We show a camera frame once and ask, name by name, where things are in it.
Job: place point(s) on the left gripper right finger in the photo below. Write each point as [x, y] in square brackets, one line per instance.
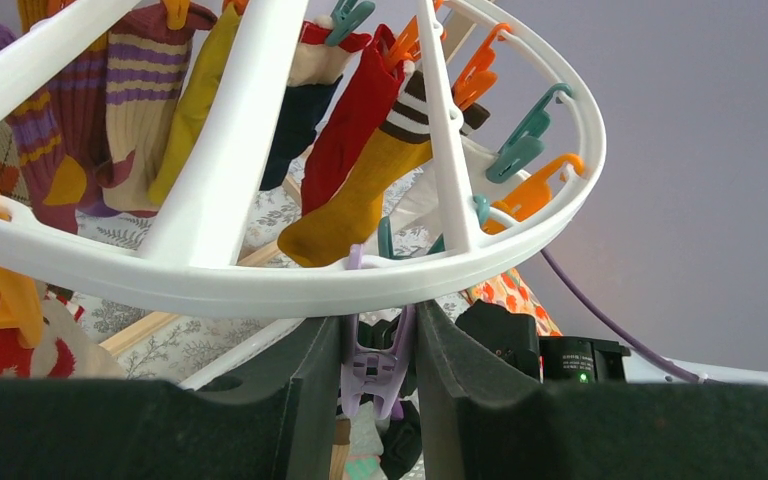
[483, 419]

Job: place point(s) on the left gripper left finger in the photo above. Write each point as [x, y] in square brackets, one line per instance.
[272, 417]

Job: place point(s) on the lilac clothespin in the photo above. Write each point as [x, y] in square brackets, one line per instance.
[377, 372]

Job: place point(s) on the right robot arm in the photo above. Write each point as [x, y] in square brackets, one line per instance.
[514, 338]

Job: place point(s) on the white plastic basket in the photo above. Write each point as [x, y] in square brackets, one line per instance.
[241, 353]

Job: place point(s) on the floral folded cloth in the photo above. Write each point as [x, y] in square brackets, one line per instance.
[509, 290]

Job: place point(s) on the floral table mat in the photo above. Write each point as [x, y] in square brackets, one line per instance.
[190, 343]

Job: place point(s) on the teal clothespin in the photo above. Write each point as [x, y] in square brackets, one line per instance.
[524, 143]

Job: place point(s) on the mustard hanging sock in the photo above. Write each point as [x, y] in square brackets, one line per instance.
[399, 145]

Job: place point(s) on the yellow hanging sock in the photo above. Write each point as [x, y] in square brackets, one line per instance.
[197, 99]

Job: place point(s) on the red hanging sock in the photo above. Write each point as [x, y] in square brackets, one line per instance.
[362, 107]

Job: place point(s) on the navy hanging sock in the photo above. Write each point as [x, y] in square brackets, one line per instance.
[315, 74]

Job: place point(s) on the purple striped hanging sock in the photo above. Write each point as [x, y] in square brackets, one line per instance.
[57, 182]

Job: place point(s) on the wooden drying rack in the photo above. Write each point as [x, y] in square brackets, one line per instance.
[458, 28]

